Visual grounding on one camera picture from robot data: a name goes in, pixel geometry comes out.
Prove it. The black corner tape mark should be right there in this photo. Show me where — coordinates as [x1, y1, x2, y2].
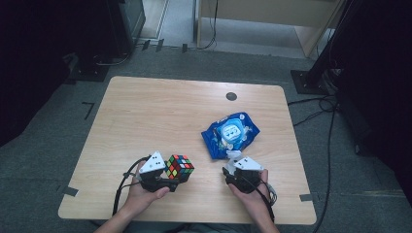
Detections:
[81, 101, 96, 121]

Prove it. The person's right hand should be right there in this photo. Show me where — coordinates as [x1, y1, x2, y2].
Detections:
[227, 168, 272, 216]

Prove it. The multicoloured puzzle cube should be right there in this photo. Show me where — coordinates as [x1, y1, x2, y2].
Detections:
[164, 153, 195, 184]

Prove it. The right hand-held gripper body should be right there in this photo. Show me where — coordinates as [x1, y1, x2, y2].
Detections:
[226, 156, 265, 195]

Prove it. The blue wet wipes packet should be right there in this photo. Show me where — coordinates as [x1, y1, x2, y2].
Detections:
[200, 112, 261, 161]

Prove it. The hanging black cable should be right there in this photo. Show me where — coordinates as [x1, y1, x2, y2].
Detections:
[197, 0, 220, 51]

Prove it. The long black floor cable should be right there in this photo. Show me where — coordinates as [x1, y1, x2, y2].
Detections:
[311, 96, 338, 233]

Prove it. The white wet wipe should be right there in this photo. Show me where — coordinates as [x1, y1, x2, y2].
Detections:
[224, 150, 245, 177]

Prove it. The black metal stand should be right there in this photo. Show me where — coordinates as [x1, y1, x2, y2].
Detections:
[290, 0, 361, 97]

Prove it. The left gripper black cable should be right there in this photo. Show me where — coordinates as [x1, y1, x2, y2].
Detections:
[111, 155, 152, 216]

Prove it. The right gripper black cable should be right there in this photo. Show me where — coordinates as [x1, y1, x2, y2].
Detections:
[245, 176, 278, 224]

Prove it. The black stand base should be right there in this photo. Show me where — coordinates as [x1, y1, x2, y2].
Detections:
[65, 52, 112, 83]

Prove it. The looped black floor cable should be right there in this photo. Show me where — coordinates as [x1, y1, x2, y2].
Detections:
[287, 95, 338, 128]

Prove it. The black cabinet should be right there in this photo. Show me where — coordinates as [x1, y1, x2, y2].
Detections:
[106, 0, 147, 58]

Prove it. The curved black floor cable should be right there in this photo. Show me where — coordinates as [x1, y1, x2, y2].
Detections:
[93, 51, 133, 68]

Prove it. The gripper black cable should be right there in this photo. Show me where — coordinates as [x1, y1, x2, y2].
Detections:
[111, 155, 152, 216]
[245, 176, 278, 224]

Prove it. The person's left hand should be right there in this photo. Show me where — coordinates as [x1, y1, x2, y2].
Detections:
[123, 160, 171, 213]

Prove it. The dark curtain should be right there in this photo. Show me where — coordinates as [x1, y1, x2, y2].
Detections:
[334, 0, 412, 210]
[0, 0, 115, 149]

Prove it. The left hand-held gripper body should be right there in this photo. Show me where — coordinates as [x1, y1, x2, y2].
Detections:
[138, 150, 171, 194]

